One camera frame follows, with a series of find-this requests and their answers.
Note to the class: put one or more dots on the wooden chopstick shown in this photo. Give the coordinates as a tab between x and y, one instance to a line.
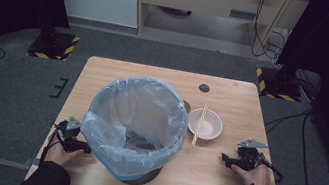
203	119
197	131

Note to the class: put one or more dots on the black trash bin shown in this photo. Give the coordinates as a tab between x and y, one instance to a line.
145	177

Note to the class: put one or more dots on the person's right hand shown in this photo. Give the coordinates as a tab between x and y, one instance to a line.
254	177

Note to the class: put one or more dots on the dark round table grommet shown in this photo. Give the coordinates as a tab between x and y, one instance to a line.
204	88

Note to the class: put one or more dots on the small brown round object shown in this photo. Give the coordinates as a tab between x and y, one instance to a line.
187	106

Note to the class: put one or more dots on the pale pink disposable bowl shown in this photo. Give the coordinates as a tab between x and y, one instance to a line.
212	127

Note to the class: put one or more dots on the person's left hand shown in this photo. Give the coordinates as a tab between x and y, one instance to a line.
57	155

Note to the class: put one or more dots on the trash bin with plastic liner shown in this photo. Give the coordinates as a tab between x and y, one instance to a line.
104	136

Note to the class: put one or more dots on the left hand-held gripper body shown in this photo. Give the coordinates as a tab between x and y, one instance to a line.
68	132

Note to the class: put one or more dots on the yellow-black striped stand base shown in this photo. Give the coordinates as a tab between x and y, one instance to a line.
58	51
275	87

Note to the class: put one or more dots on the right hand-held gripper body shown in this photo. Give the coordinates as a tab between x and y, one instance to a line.
248	155

